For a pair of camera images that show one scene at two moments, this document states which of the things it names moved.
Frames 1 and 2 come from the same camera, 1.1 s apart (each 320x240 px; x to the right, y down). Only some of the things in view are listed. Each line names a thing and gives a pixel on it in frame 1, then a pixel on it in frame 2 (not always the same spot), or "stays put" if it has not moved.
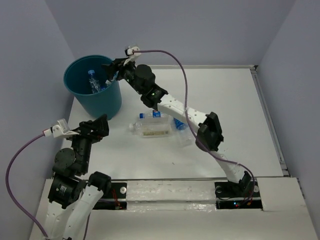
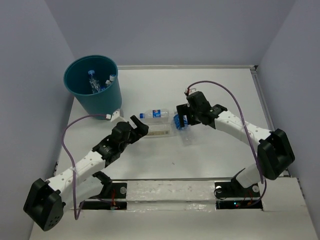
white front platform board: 186,210 stays put
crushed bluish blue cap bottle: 94,83 stays put
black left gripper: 101,126 to 141,128
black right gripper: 115,66 to 184,109
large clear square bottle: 154,127 stays put
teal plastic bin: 106,104 stays put
